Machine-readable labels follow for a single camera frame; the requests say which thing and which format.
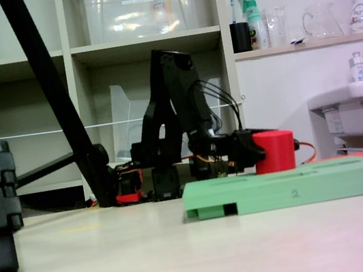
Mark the black tripod brace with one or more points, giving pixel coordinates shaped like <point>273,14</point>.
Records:
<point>45,169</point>

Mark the beige shelf unit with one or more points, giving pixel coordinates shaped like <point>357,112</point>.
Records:
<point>73,91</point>

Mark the clear plastic storage box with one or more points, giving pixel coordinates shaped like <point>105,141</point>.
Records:
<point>134,12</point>

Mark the glass pitcher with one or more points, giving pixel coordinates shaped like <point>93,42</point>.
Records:
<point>322,24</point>

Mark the blue toothbrush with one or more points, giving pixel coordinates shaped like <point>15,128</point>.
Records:
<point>233,10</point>

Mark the clear sanitizer bottle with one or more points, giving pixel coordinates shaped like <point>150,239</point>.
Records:
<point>359,70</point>

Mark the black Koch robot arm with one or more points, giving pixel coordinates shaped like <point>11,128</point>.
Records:
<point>173,85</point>

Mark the black cup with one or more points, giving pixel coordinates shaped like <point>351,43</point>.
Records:
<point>241,38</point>

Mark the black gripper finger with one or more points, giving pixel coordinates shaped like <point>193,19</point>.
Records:
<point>249,149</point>
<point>263,129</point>

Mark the green spray bottle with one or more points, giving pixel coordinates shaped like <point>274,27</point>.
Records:
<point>254,28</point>

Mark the black tripod leg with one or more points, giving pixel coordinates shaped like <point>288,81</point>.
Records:
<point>53,87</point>

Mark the red and black table clamp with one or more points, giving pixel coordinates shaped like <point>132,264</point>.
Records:
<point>129,198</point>

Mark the green shape sorter board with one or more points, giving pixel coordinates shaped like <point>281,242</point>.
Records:
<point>280,189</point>

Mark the glass beaker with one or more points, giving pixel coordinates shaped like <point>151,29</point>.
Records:
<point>277,29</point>

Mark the red cylinder block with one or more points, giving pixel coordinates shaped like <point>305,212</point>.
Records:
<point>277,152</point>

